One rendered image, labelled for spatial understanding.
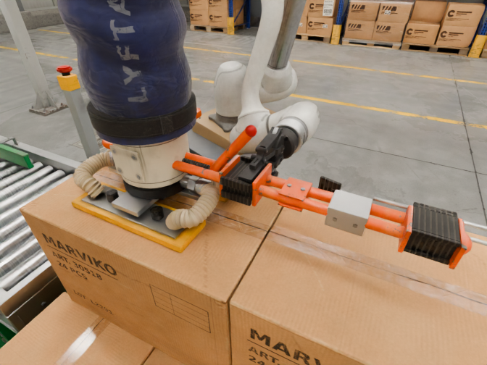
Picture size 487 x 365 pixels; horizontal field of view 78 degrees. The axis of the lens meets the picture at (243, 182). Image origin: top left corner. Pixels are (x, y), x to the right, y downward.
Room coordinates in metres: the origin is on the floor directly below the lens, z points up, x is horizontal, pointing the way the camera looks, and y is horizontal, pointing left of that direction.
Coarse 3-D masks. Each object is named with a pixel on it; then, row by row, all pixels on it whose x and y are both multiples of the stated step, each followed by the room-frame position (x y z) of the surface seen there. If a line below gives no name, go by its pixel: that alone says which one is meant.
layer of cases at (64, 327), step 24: (48, 312) 0.53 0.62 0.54; (72, 312) 0.53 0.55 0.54; (24, 336) 0.45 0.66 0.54; (48, 336) 0.45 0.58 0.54; (72, 336) 0.45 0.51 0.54; (96, 336) 0.45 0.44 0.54; (120, 336) 0.45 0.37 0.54; (0, 360) 0.39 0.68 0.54; (24, 360) 0.39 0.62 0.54; (48, 360) 0.39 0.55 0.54; (72, 360) 0.39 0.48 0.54; (96, 360) 0.39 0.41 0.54; (120, 360) 0.39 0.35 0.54; (144, 360) 0.39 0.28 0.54; (168, 360) 0.39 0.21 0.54
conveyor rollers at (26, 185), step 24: (0, 168) 1.39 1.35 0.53; (24, 168) 1.41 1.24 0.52; (48, 168) 1.37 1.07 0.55; (0, 192) 1.15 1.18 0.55; (24, 192) 1.15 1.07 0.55; (0, 216) 0.98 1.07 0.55; (0, 240) 0.86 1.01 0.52; (24, 240) 0.86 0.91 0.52; (0, 264) 0.71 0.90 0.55; (24, 264) 0.71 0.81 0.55
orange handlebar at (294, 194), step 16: (208, 160) 0.58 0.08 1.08; (208, 176) 0.53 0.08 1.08; (272, 176) 0.51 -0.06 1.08; (272, 192) 0.46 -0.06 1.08; (288, 192) 0.45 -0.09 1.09; (304, 192) 0.45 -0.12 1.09; (320, 192) 0.46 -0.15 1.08; (288, 208) 0.44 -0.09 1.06; (304, 208) 0.43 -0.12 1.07; (320, 208) 0.42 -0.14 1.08; (384, 208) 0.41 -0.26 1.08; (368, 224) 0.38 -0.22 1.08; (384, 224) 0.37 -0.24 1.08
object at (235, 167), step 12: (228, 168) 0.52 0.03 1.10; (240, 168) 0.53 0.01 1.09; (264, 168) 0.53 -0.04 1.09; (228, 180) 0.48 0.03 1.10; (240, 180) 0.49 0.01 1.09; (264, 180) 0.50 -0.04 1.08; (228, 192) 0.48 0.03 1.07; (240, 192) 0.48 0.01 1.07; (252, 192) 0.47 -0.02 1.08; (252, 204) 0.47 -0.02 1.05
